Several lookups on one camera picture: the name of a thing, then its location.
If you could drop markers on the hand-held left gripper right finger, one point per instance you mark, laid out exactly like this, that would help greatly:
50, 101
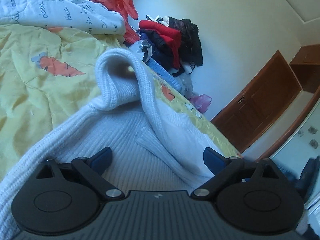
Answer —
211, 159

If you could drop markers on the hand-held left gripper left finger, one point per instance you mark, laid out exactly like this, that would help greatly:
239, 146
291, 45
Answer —
103, 156

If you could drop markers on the white knit sweater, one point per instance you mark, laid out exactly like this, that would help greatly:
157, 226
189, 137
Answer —
140, 140

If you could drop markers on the white wardrobe with stickers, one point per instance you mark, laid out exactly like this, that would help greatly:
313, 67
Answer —
300, 140

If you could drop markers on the pink plastic bag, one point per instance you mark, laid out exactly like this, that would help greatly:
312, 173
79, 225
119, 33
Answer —
200, 100

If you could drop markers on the brown wooden door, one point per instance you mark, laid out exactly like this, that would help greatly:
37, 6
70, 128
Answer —
260, 100

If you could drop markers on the yellow carrot print quilt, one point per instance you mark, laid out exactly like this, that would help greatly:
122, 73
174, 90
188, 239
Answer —
37, 85

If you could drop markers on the light blue knit garment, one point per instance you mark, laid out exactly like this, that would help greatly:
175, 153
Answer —
165, 73

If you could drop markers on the silver grey plastic bag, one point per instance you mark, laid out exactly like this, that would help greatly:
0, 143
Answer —
145, 48

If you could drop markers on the navy garment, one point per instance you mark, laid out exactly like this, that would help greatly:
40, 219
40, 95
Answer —
161, 51

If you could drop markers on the red garment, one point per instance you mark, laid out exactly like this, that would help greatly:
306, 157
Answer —
167, 33

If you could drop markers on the red plastic bag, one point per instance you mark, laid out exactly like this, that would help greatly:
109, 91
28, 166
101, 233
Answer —
117, 2

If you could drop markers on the white script print quilt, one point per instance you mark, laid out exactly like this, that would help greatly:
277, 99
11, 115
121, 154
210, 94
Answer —
50, 7

